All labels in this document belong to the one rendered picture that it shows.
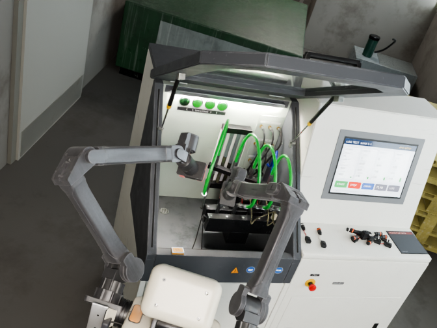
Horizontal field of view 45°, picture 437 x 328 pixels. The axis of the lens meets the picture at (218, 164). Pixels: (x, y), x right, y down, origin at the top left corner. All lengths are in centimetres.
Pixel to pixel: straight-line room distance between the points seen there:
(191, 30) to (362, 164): 309
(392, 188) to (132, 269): 151
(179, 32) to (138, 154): 372
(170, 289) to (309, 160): 115
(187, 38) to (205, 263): 338
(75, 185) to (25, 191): 242
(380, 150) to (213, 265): 96
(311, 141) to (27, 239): 196
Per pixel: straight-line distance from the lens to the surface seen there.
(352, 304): 280
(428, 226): 435
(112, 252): 162
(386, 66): 724
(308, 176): 246
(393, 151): 263
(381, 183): 267
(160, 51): 252
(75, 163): 149
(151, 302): 151
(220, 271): 232
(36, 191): 391
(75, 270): 337
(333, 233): 259
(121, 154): 162
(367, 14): 798
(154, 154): 171
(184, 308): 151
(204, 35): 527
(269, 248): 166
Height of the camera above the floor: 245
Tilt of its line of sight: 32 degrees down
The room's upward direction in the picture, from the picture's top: 17 degrees clockwise
